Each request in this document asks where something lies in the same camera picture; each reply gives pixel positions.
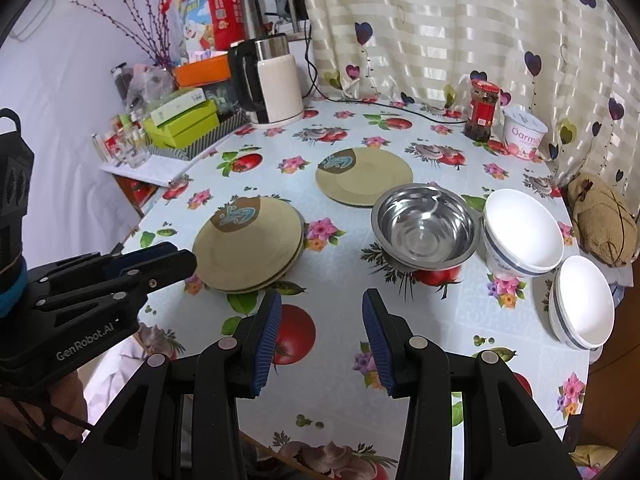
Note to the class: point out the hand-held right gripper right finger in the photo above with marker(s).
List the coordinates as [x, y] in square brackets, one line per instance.
[377, 345]

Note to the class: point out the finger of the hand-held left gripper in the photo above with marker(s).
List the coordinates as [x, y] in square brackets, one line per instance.
[160, 266]
[135, 256]

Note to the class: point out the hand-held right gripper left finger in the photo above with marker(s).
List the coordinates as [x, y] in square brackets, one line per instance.
[267, 345]

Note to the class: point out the white bowl with grey stripe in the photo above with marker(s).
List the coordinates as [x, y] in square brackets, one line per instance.
[585, 305]
[505, 265]

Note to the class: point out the person's left hand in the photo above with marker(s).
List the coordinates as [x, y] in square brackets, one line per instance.
[30, 412]

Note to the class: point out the white paper sheet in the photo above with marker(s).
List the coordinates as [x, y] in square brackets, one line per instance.
[150, 170]

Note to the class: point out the tan plate with blue print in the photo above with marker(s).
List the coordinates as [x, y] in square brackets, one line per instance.
[370, 180]
[250, 245]

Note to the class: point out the clear glass cup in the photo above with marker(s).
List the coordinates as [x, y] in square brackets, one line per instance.
[135, 152]

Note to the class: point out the stainless steel bowl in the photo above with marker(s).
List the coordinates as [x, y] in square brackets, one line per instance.
[450, 265]
[425, 225]

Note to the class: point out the black and white striped box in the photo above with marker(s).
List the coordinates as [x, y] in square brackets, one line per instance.
[212, 142]

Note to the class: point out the light green box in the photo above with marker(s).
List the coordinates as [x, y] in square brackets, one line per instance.
[175, 105]

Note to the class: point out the clear plastic bag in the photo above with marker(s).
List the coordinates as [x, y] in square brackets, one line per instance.
[150, 85]

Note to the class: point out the orange box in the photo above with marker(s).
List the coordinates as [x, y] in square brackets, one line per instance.
[200, 72]

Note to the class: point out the pink flower branches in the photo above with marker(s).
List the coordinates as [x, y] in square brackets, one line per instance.
[161, 57]

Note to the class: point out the cream and black electric kettle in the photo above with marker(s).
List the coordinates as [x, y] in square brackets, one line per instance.
[280, 85]

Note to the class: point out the cartoon printed gift bag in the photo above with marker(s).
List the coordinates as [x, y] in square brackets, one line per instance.
[195, 25]

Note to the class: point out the tan knit cloth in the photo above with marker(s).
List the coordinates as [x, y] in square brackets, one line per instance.
[600, 225]

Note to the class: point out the white and pink yogurt tub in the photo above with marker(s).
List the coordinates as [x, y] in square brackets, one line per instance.
[522, 135]

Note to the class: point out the glass jar with red lid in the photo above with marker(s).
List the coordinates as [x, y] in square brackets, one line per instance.
[482, 110]

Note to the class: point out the cream curtain with heart print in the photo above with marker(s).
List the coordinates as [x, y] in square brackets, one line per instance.
[450, 35]

